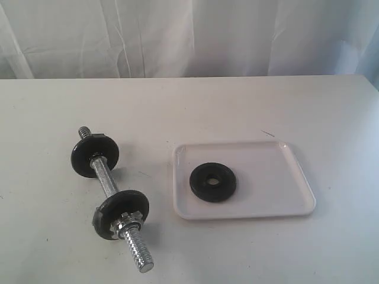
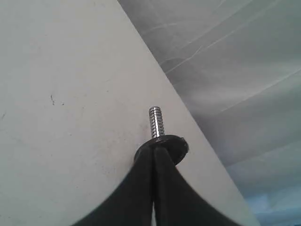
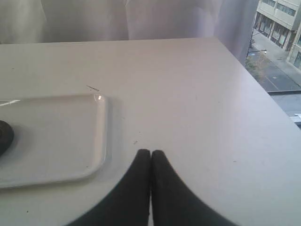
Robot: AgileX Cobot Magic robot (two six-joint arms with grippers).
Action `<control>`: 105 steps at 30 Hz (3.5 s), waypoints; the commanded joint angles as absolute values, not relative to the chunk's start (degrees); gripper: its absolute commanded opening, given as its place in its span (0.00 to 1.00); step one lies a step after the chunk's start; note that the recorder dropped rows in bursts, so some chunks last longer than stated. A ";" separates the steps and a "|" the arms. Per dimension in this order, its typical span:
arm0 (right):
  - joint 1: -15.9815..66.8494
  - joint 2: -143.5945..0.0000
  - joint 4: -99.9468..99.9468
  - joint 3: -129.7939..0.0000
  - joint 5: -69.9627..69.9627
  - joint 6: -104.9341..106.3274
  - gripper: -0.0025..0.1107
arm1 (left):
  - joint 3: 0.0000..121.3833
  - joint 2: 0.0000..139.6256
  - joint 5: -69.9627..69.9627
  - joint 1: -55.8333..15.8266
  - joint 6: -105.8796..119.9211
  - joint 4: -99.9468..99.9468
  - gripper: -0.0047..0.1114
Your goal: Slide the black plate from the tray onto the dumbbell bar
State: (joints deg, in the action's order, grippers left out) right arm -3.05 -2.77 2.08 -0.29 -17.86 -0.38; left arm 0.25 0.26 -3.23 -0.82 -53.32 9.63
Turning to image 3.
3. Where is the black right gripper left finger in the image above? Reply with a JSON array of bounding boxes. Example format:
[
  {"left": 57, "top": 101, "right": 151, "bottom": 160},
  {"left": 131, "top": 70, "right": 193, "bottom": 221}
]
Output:
[{"left": 69, "top": 149, "right": 151, "bottom": 226}]

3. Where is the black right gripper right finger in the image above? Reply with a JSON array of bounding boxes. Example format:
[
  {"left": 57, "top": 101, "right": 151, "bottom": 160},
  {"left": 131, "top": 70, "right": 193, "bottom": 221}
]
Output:
[{"left": 151, "top": 150, "right": 234, "bottom": 226}]

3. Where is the black weight plate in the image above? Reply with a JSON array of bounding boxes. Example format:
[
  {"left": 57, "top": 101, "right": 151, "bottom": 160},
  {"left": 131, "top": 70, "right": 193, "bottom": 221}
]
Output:
[{"left": 0, "top": 121, "right": 14, "bottom": 155}]

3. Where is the white plastic tray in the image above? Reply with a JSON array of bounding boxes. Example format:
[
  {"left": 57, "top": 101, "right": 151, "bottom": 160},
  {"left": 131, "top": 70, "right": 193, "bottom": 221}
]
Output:
[{"left": 0, "top": 94, "right": 108, "bottom": 189}]

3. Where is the white curtain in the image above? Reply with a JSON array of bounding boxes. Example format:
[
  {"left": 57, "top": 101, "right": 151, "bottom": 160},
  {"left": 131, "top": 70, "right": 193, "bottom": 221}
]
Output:
[{"left": 0, "top": 0, "right": 258, "bottom": 61}]

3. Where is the building outside window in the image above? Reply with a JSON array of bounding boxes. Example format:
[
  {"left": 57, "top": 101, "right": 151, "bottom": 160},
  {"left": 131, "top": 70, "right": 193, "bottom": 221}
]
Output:
[{"left": 254, "top": 0, "right": 301, "bottom": 70}]

